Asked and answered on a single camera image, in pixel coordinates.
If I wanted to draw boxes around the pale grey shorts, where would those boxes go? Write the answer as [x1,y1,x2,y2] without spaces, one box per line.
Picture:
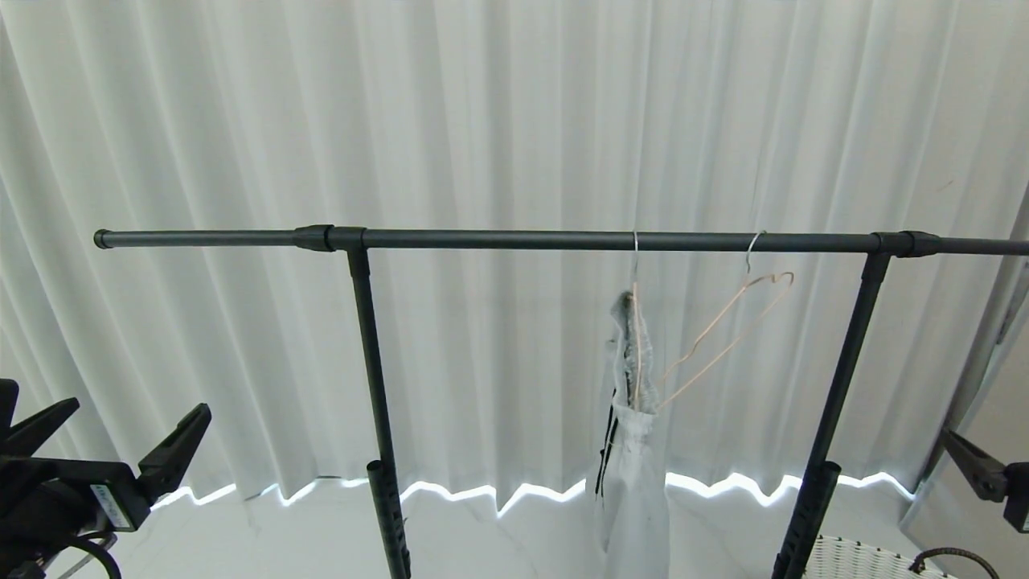
[593,289,672,579]

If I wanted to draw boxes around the black clothes rack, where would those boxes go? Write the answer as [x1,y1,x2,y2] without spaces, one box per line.
[92,225,1029,579]

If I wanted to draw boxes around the white curtain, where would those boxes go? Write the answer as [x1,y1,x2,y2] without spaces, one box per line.
[0,0,1029,515]

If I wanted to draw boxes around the pink clothes hanger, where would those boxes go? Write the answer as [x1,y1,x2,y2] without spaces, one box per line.
[658,231,795,411]
[629,232,646,413]

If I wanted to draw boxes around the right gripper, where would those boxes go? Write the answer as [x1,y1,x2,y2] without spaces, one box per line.
[941,429,1029,533]

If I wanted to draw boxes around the white laundry basket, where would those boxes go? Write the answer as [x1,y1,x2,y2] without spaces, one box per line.
[804,535,1002,579]

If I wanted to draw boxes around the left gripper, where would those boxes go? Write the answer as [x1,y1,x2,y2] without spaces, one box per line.
[0,396,211,564]

